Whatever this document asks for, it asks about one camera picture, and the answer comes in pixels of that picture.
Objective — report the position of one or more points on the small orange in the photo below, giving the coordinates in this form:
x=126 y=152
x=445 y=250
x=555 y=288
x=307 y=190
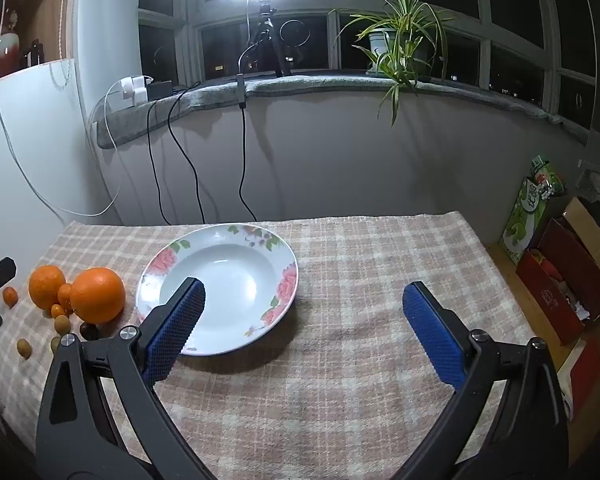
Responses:
x=65 y=294

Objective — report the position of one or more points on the brown kiwi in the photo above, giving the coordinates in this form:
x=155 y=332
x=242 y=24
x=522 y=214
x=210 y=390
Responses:
x=24 y=348
x=55 y=344

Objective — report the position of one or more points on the wall poster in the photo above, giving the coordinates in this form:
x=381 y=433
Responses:
x=0 y=35

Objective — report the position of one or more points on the large orange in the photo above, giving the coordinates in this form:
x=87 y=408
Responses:
x=97 y=294
x=45 y=284

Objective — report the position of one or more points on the white floral plate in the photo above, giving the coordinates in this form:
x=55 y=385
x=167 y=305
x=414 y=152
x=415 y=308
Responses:
x=230 y=270

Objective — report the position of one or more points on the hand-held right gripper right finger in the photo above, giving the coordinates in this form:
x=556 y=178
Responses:
x=432 y=330

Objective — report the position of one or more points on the grey sill mat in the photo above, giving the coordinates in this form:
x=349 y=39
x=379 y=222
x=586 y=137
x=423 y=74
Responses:
x=330 y=87

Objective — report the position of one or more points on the green printed box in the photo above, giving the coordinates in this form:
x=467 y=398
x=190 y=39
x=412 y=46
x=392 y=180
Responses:
x=522 y=220

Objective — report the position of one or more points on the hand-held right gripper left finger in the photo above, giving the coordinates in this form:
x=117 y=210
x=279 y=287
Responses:
x=175 y=330

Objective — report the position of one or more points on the potted spider plant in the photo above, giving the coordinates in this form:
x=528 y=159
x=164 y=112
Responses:
x=397 y=35

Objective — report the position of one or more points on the white charger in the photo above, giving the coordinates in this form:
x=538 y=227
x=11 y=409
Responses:
x=130 y=84
x=139 y=96

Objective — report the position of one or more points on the green snack bag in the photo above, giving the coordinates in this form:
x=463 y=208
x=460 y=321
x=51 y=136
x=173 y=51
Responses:
x=547 y=175

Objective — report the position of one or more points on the red cardboard box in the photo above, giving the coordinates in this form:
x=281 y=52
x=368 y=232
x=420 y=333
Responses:
x=590 y=240

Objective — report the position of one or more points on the black power adapter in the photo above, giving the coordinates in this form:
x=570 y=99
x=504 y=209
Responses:
x=160 y=90

